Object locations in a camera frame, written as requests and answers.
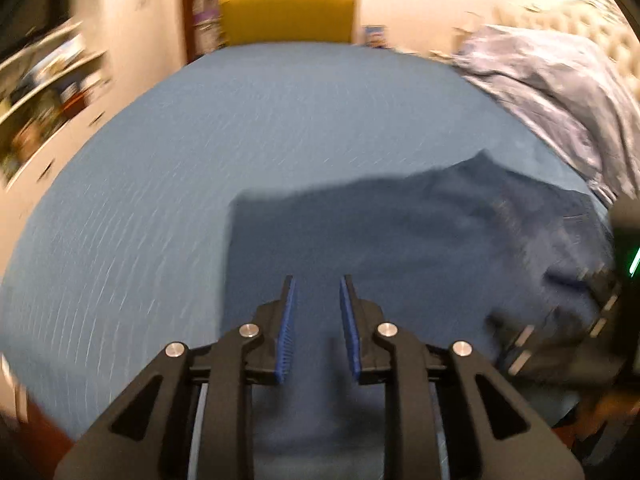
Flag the blue denim jeans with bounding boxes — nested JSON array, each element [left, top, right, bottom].
[[222, 153, 611, 457]]

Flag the blue quilted bed mattress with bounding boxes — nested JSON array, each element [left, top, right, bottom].
[[1, 44, 603, 479]]

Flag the grey star-print duvet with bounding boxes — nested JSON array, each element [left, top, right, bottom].
[[451, 25, 639, 206]]

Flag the cream tufted headboard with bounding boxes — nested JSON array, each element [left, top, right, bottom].
[[494, 0, 639, 99]]

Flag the small picture card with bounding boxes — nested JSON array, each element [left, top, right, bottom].
[[363, 25, 387, 49]]

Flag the cream wardrobe shelf unit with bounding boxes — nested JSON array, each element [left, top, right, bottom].
[[1, 0, 186, 263]]

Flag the yellow leather chair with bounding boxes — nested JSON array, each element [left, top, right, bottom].
[[217, 0, 358, 47]]

